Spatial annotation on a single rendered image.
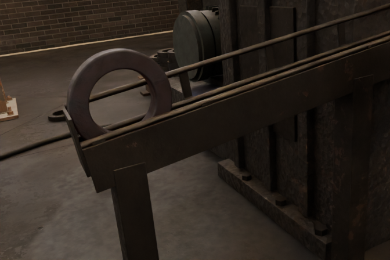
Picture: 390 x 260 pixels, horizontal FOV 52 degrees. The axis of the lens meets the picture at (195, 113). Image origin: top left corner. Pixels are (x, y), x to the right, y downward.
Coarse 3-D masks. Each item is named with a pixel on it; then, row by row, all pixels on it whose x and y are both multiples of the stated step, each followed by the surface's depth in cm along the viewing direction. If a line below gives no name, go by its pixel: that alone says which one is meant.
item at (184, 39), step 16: (192, 16) 204; (208, 16) 208; (176, 32) 223; (192, 32) 204; (208, 32) 201; (176, 48) 228; (192, 48) 208; (208, 48) 202; (176, 80) 251; (192, 80) 222; (208, 80) 235; (176, 96) 231; (224, 144) 187
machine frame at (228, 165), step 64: (256, 0) 134; (320, 0) 107; (384, 0) 101; (256, 64) 140; (320, 128) 118; (384, 128) 113; (256, 192) 150; (320, 192) 124; (384, 192) 120; (320, 256) 121
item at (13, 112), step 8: (0, 80) 317; (0, 88) 292; (0, 96) 294; (8, 96) 332; (0, 104) 295; (8, 104) 320; (16, 104) 318; (0, 112) 296; (8, 112) 290; (16, 112) 297; (0, 120) 286
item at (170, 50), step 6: (156, 54) 315; (162, 54) 278; (168, 54) 258; (174, 54) 254; (156, 60) 300; (162, 60) 279; (168, 60) 262; (174, 60) 256; (162, 66) 282; (168, 66) 262; (174, 66) 257; (138, 78) 322; (144, 78) 314
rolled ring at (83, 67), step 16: (96, 64) 67; (112, 64) 68; (128, 64) 69; (144, 64) 70; (80, 80) 66; (96, 80) 68; (160, 80) 72; (80, 96) 67; (160, 96) 73; (80, 112) 68; (160, 112) 74; (80, 128) 68; (96, 128) 70
